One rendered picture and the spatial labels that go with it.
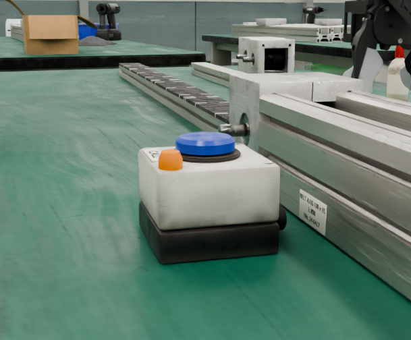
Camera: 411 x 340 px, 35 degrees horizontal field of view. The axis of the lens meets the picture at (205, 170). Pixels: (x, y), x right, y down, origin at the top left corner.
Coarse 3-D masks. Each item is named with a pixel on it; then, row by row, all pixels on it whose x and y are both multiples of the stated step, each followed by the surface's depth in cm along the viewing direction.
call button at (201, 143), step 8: (184, 136) 44; (192, 136) 44; (200, 136) 44; (208, 136) 44; (216, 136) 44; (224, 136) 44; (176, 144) 44; (184, 144) 43; (192, 144) 42; (200, 144) 42; (208, 144) 42; (216, 144) 42; (224, 144) 43; (232, 144) 43; (184, 152) 43; (192, 152) 42; (200, 152) 42; (208, 152) 42; (216, 152) 42; (224, 152) 43
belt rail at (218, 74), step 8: (192, 64) 172; (200, 64) 167; (208, 64) 167; (192, 72) 172; (200, 72) 164; (208, 72) 157; (216, 72) 150; (224, 72) 144; (232, 72) 143; (240, 72) 143; (216, 80) 151; (224, 80) 144
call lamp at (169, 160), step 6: (162, 150) 41; (168, 150) 40; (174, 150) 40; (162, 156) 40; (168, 156) 40; (174, 156) 40; (180, 156) 40; (162, 162) 40; (168, 162) 40; (174, 162) 40; (180, 162) 40; (162, 168) 40; (168, 168) 40; (174, 168) 40; (180, 168) 40
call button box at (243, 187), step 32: (192, 160) 42; (224, 160) 42; (256, 160) 43; (160, 192) 40; (192, 192) 40; (224, 192) 41; (256, 192) 42; (160, 224) 40; (192, 224) 41; (224, 224) 42; (256, 224) 42; (160, 256) 41; (192, 256) 41; (224, 256) 42
